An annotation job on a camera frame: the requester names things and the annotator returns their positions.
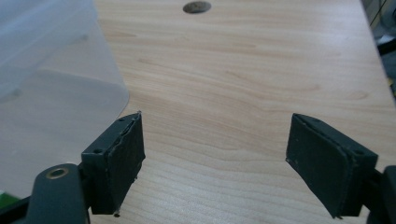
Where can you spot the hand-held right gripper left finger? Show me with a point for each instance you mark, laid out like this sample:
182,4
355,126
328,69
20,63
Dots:
124,165

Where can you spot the green and white carton box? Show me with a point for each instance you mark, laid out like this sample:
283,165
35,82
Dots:
6,200

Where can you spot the clear plastic storage box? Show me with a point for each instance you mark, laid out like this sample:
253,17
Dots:
46,93

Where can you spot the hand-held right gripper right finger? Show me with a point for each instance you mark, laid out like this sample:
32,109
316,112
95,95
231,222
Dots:
323,165

